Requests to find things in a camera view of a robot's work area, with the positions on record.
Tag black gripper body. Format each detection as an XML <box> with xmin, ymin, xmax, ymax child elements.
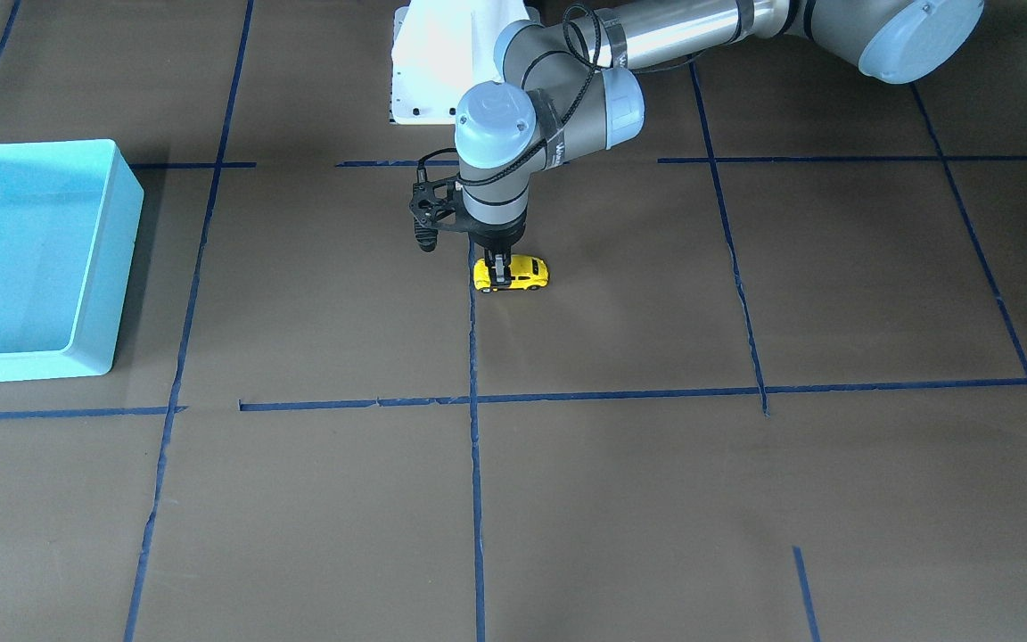
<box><xmin>472</xmin><ymin>228</ymin><xmax>524</xmax><ymax>259</ymax></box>

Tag yellow beetle toy car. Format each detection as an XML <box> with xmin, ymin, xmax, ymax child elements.
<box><xmin>472</xmin><ymin>253</ymin><xmax>549</xmax><ymax>292</ymax></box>

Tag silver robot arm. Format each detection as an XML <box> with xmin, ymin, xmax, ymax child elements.
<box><xmin>412</xmin><ymin>1</ymin><xmax>985</xmax><ymax>292</ymax></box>

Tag turquoise plastic bin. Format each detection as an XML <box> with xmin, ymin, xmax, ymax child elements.
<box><xmin>0</xmin><ymin>139</ymin><xmax>144</xmax><ymax>383</ymax></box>

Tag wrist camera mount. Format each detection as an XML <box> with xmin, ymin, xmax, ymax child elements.
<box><xmin>410</xmin><ymin>168</ymin><xmax>462</xmax><ymax>252</ymax></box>

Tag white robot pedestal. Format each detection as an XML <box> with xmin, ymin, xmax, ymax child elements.
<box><xmin>390</xmin><ymin>1</ymin><xmax>539</xmax><ymax>126</ymax></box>

